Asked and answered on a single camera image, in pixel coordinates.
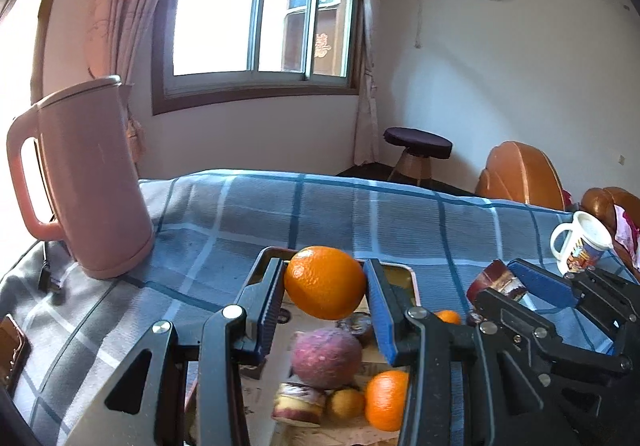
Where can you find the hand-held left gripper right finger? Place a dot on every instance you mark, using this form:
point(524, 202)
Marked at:
point(382, 321)

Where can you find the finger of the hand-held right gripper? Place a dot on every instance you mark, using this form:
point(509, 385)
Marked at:
point(542, 283)
point(510, 311)

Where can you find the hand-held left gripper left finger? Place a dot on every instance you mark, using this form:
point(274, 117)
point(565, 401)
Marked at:
point(272, 311)

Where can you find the dark red cut fruit piece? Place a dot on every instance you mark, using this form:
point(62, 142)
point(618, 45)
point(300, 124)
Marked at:
point(492, 281)
point(297, 405)

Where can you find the metal tray with pink rim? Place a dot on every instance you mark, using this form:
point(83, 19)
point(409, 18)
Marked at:
point(400, 281)

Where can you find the orange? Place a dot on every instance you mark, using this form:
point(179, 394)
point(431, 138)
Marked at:
point(447, 317)
point(325, 283)
point(387, 400)

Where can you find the round purple fruit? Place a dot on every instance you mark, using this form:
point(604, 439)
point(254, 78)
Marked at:
point(325, 358)

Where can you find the dark brown round fruit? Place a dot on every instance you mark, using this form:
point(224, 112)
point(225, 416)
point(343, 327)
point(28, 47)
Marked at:
point(356, 326)

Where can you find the white printed mug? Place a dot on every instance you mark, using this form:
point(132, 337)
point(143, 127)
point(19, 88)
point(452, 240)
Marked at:
point(582, 241)

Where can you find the small yellow fruit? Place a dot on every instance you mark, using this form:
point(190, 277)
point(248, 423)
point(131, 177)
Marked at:
point(345, 404)

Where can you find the pink white cloth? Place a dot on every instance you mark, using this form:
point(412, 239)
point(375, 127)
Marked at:
point(627, 231)

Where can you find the newspaper tray liner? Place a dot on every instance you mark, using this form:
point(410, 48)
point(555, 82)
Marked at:
point(257, 411)

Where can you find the blue plaid tablecloth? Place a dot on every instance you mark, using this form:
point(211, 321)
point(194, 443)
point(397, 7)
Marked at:
point(310, 216)

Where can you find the orange round-backed chair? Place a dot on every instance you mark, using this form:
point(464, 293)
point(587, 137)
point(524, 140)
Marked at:
point(520, 176)

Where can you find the dark round stool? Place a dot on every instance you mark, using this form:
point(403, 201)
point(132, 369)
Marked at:
point(417, 142)

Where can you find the pink electric kettle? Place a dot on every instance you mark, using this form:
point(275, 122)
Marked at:
point(90, 176)

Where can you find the pale tied curtain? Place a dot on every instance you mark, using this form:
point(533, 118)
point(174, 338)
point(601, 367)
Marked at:
point(370, 76)

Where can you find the brown leather wallet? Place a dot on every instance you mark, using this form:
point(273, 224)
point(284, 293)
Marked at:
point(12, 356)

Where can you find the white air conditioner pipe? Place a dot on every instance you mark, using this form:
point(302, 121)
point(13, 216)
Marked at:
point(419, 18)

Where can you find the wooden framed window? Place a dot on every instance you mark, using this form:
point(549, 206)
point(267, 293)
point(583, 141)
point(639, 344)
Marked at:
point(215, 11)

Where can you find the pink patterned curtain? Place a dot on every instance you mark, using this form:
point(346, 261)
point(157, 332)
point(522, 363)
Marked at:
point(130, 1)

